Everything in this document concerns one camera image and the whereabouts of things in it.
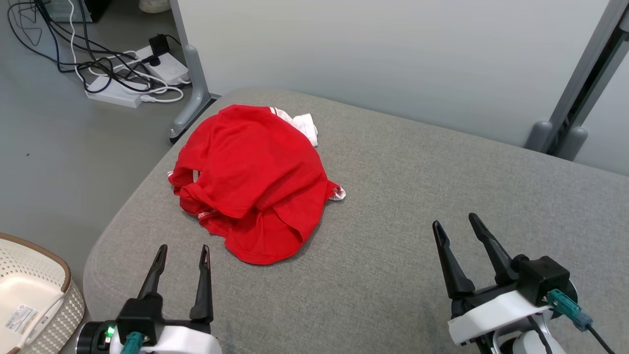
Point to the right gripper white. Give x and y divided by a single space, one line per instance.
491 312

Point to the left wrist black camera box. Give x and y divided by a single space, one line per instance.
140 314

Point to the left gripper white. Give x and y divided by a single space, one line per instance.
186 341

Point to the red basketball shorts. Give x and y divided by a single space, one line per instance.
265 241

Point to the grey partition post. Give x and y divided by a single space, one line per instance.
565 128

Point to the cream laundry basket brown rim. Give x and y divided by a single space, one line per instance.
29 260

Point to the dark equipment box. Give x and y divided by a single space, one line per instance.
93 10

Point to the grey partition foot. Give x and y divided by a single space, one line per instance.
196 98

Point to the red jersey with white sleeves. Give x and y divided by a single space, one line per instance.
260 157

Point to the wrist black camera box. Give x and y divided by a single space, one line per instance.
540 278
140 314

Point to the white rounded object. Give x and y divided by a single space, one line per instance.
155 5

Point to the black power adapter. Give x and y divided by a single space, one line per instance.
158 44

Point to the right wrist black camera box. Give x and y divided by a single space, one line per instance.
540 278

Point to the white power strip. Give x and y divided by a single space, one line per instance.
169 66
113 93

